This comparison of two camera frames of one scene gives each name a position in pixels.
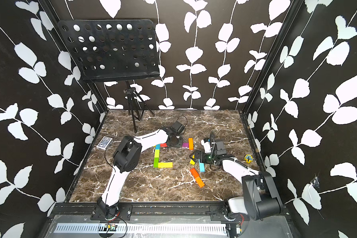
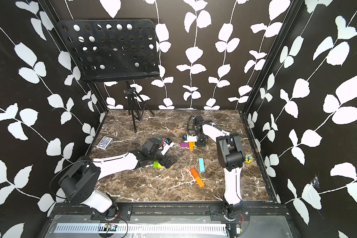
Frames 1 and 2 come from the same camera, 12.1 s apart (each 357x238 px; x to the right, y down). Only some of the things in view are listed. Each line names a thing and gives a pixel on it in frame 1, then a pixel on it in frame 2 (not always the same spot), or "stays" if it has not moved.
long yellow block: x=165 y=164 stays
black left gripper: x=179 y=145 to x=169 y=163
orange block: x=191 y=144 stays
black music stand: x=111 y=50 stays
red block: x=194 y=172 stays
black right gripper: x=202 y=156 to x=202 y=144
